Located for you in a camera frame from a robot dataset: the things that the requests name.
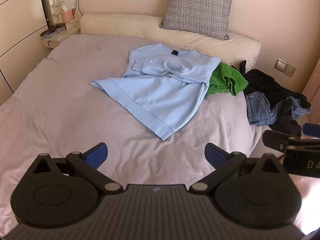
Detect pink cup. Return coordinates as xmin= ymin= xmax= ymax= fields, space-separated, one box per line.
xmin=61 ymin=10 xmax=74 ymax=23

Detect grey checked pillow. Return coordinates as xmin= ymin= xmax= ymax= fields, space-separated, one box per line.
xmin=161 ymin=0 xmax=233 ymax=40

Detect wall switch socket panel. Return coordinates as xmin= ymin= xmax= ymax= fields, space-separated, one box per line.
xmin=274 ymin=58 xmax=296 ymax=77

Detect cream wardrobe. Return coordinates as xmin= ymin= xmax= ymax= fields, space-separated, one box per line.
xmin=1 ymin=0 xmax=47 ymax=103

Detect light blue sweatshirt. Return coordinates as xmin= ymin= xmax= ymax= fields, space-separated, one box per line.
xmin=91 ymin=43 xmax=221 ymax=140

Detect blue denim jeans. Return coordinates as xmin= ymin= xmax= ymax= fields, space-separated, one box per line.
xmin=245 ymin=91 xmax=311 ymax=126

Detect green knit garment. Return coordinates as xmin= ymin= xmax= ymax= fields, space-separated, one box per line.
xmin=207 ymin=62 xmax=248 ymax=96

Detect white bedside shelf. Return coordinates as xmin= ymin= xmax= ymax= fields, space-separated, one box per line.
xmin=40 ymin=0 xmax=80 ymax=49

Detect black garment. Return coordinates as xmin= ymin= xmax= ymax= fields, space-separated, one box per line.
xmin=239 ymin=61 xmax=308 ymax=137

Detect grey bed cover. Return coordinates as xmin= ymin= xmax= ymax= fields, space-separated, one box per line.
xmin=1 ymin=35 xmax=264 ymax=236

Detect cream padded headboard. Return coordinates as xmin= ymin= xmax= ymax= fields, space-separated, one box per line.
xmin=80 ymin=14 xmax=261 ymax=70

